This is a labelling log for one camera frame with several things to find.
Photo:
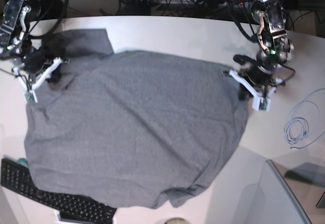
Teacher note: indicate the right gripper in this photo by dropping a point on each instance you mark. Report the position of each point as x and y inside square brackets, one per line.
[36, 61]

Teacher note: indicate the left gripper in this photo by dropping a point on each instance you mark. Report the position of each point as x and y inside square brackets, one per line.
[259, 73]

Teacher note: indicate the grey t-shirt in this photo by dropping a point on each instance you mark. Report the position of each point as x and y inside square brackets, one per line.
[131, 129]

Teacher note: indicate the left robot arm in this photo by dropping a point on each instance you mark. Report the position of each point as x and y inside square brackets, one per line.
[275, 48]

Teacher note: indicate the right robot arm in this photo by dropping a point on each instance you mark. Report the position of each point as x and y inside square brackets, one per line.
[20, 17]

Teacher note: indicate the green tape roll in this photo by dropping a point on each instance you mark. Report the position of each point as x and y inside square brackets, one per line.
[23, 162]

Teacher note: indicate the round tan object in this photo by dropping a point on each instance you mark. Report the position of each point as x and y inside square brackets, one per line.
[176, 220]

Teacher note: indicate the black computer keyboard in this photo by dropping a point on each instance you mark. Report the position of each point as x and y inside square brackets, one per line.
[17, 178]

